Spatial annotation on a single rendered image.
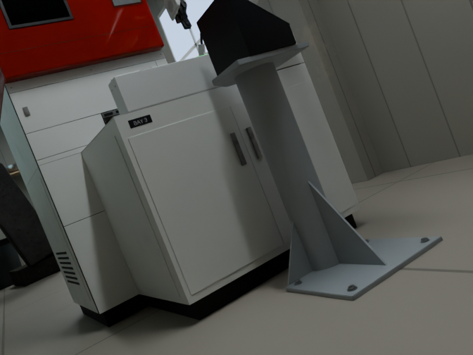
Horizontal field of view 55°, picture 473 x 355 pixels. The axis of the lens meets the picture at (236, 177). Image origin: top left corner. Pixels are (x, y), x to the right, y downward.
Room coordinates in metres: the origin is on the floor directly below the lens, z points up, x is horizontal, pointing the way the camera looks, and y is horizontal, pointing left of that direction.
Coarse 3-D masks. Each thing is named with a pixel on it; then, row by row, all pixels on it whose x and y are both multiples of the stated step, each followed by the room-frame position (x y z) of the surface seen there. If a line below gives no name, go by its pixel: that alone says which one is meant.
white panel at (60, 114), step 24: (72, 72) 2.23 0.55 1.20; (96, 72) 2.29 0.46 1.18; (120, 72) 2.35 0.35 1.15; (24, 96) 2.10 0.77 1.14; (48, 96) 2.15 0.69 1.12; (72, 96) 2.21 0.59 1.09; (96, 96) 2.26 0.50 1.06; (24, 120) 2.08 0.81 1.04; (48, 120) 2.13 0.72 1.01; (72, 120) 2.19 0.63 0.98; (96, 120) 2.24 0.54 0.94; (48, 144) 2.11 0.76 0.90; (72, 144) 2.16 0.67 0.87
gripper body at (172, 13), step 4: (164, 0) 1.94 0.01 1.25; (168, 0) 1.91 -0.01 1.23; (172, 0) 1.88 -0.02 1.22; (176, 0) 1.87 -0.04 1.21; (184, 0) 1.89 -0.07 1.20; (168, 4) 1.92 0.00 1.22; (172, 4) 1.89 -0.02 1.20; (176, 4) 1.87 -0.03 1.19; (168, 8) 1.93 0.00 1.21; (172, 8) 1.90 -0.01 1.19; (176, 8) 1.88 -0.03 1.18; (180, 8) 1.89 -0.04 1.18; (168, 12) 1.94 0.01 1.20; (172, 12) 1.91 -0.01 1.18; (176, 12) 1.89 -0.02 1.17; (172, 16) 1.92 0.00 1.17; (172, 20) 1.94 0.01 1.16
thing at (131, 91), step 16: (176, 64) 1.80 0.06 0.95; (192, 64) 1.83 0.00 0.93; (208, 64) 1.87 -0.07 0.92; (112, 80) 1.69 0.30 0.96; (128, 80) 1.69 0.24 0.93; (144, 80) 1.72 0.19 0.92; (160, 80) 1.75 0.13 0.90; (176, 80) 1.78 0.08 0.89; (192, 80) 1.82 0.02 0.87; (208, 80) 1.85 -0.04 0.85; (128, 96) 1.68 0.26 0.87; (144, 96) 1.71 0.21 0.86; (160, 96) 1.74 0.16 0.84; (176, 96) 1.77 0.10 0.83
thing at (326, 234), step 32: (256, 64) 1.61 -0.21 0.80; (256, 96) 1.65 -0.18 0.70; (256, 128) 1.69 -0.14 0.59; (288, 128) 1.65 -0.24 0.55; (288, 160) 1.65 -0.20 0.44; (288, 192) 1.67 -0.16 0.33; (320, 192) 1.67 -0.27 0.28; (320, 224) 1.65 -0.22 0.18; (320, 256) 1.65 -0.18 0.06; (352, 256) 1.58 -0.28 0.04; (384, 256) 1.53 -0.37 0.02; (416, 256) 1.44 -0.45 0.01; (288, 288) 1.61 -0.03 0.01; (320, 288) 1.47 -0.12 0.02; (352, 288) 1.35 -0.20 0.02
